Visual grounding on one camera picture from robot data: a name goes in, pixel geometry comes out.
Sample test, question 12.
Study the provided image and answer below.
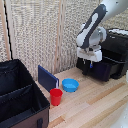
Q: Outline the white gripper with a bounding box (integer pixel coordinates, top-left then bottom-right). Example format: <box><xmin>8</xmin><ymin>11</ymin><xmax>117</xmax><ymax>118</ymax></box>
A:
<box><xmin>76</xmin><ymin>47</ymin><xmax>103</xmax><ymax>70</ymax></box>

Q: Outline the blue plastic bowl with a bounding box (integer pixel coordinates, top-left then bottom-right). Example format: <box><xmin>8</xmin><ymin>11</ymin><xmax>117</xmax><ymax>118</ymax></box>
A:
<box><xmin>61</xmin><ymin>78</ymin><xmax>80</xmax><ymax>93</ymax></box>

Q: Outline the dark blue flat board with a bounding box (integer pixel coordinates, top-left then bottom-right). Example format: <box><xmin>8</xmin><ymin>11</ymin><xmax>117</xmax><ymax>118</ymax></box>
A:
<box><xmin>37</xmin><ymin>64</ymin><xmax>60</xmax><ymax>93</ymax></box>

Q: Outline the red plastic cup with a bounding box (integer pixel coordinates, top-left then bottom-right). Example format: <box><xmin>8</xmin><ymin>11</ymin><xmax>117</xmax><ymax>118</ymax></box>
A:
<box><xmin>49</xmin><ymin>87</ymin><xmax>64</xmax><ymax>107</ymax></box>

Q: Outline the woven rattan folding screen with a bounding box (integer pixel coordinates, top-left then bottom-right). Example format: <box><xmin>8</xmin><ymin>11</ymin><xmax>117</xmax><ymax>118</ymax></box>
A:
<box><xmin>0</xmin><ymin>0</ymin><xmax>128</xmax><ymax>81</ymax></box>

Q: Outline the black fabric storage box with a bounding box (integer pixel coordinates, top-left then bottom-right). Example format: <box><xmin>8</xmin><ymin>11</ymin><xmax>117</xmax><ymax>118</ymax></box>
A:
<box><xmin>0</xmin><ymin>59</ymin><xmax>51</xmax><ymax>128</ymax></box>

